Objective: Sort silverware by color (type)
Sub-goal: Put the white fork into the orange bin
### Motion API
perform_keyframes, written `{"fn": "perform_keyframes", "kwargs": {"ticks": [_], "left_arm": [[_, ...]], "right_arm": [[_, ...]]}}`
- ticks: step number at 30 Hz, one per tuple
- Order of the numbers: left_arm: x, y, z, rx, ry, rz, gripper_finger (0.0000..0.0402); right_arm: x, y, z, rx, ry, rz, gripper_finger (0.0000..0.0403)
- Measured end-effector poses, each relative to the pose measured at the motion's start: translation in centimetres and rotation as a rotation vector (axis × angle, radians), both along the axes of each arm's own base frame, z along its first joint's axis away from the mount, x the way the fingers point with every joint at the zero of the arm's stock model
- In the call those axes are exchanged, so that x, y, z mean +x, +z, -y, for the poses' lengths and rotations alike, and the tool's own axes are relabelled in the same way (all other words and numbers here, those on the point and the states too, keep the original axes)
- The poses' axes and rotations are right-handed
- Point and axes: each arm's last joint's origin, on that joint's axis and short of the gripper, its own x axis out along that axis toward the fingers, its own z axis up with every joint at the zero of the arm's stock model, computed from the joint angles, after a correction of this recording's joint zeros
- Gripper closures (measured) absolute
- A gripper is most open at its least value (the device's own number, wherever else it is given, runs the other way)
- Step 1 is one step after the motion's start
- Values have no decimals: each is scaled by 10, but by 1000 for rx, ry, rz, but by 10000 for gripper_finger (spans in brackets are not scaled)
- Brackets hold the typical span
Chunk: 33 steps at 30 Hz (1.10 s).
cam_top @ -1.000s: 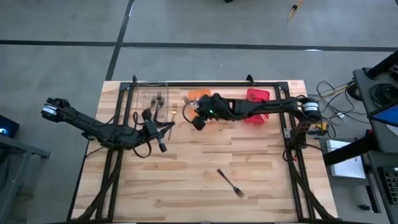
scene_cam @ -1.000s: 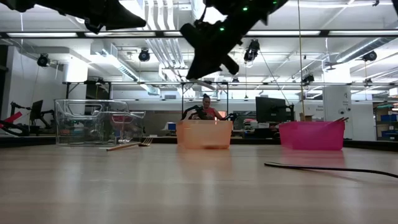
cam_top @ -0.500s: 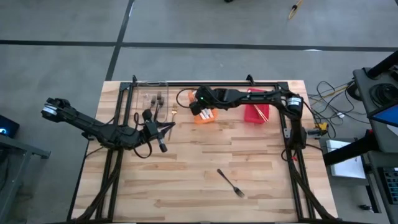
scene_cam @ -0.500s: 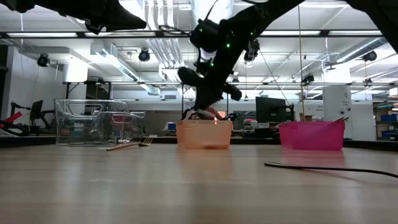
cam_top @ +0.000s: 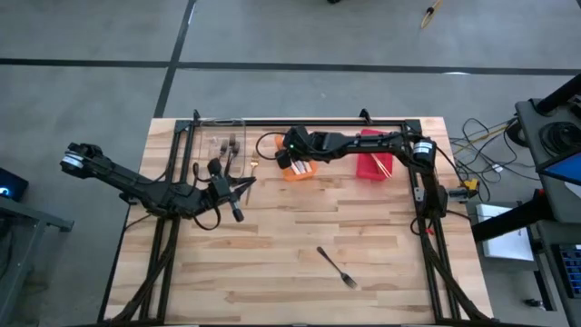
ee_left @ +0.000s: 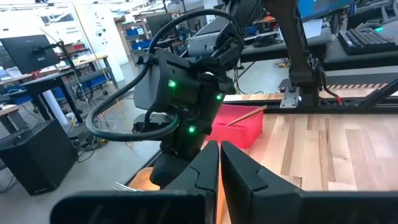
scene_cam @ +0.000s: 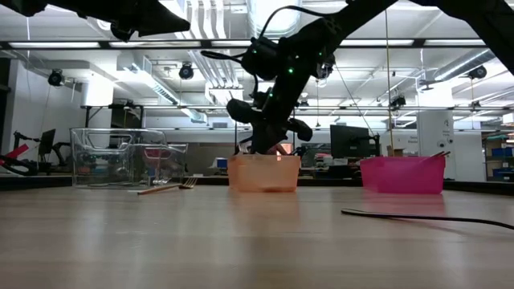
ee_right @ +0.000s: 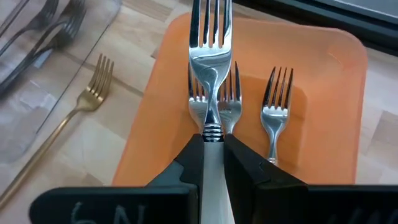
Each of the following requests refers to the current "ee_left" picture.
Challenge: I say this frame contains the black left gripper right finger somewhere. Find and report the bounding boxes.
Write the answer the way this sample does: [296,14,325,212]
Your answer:
[220,140,398,224]

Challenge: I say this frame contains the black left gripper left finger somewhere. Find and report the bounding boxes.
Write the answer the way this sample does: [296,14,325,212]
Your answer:
[49,139,220,224]

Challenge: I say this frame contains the white-handled silver fork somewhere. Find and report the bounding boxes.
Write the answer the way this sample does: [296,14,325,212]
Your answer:
[111,181,146,192]

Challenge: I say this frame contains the orange plastic bin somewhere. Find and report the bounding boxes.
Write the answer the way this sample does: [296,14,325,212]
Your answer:
[129,155,223,224]

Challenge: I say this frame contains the red plastic bin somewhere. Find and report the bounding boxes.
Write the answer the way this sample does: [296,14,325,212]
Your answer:
[205,104,265,149]

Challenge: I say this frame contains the blue storage bins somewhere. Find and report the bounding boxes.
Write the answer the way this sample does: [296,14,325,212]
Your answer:
[123,20,155,52]

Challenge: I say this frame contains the white pillar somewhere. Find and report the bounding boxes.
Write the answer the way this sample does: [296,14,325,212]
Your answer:
[73,2,130,68]

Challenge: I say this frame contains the black floor box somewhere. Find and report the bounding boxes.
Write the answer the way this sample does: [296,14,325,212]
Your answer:
[0,119,79,197]

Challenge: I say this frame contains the black background desk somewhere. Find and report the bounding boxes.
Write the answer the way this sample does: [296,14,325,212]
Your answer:
[18,54,119,124]

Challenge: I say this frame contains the grey keyboard desk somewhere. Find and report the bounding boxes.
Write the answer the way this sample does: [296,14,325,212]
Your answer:
[323,27,398,71]

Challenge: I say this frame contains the grey cart table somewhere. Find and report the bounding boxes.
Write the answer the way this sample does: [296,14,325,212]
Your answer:
[239,18,334,63]

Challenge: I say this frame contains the black computer monitor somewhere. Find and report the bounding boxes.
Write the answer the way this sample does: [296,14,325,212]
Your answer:
[0,34,60,75]

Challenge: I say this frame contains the black keyboard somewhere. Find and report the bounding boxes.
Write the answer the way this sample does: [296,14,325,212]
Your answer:
[337,26,398,57]

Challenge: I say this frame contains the monitor with blue screen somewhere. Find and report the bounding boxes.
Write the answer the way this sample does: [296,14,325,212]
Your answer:
[297,0,356,23]

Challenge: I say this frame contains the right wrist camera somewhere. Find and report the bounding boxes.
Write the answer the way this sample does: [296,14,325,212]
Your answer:
[132,112,180,134]

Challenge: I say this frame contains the silver metal bracket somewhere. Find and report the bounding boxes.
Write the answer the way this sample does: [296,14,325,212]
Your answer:
[279,86,302,110]

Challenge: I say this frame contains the black cable coil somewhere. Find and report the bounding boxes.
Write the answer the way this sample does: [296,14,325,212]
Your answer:
[252,33,283,48]

